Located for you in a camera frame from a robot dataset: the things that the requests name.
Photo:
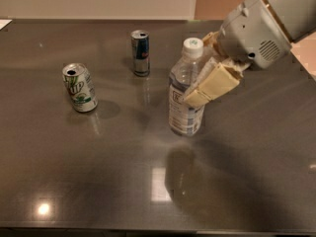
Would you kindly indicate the blue silver redbull can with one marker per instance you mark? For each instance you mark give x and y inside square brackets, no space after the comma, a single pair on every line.
[140,52]

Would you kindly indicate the clear plastic water bottle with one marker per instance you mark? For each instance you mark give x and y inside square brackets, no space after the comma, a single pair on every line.
[184,118]

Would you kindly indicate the white green 7up can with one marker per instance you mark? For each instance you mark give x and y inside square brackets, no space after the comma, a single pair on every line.
[80,87]

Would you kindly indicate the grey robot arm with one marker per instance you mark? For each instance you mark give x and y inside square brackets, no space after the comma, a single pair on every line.
[297,19]

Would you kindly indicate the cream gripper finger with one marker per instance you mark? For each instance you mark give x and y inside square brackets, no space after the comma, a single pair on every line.
[211,46]
[217,78]

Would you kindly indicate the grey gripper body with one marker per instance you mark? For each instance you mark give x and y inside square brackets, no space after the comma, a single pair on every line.
[252,34]

